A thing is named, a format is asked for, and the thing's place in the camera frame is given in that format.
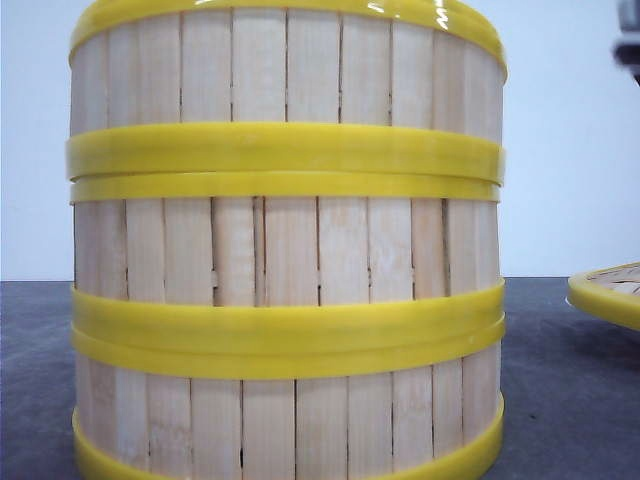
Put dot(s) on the front bamboo steamer basket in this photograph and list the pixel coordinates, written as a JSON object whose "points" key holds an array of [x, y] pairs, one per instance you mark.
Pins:
{"points": [[441, 421]]}

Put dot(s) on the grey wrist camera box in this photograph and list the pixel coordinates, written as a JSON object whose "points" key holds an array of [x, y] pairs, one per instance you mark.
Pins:
{"points": [[626, 49]]}

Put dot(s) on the bamboo steamer lid yellow rim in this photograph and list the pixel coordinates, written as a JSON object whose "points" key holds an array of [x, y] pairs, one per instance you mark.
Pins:
{"points": [[610, 294]]}

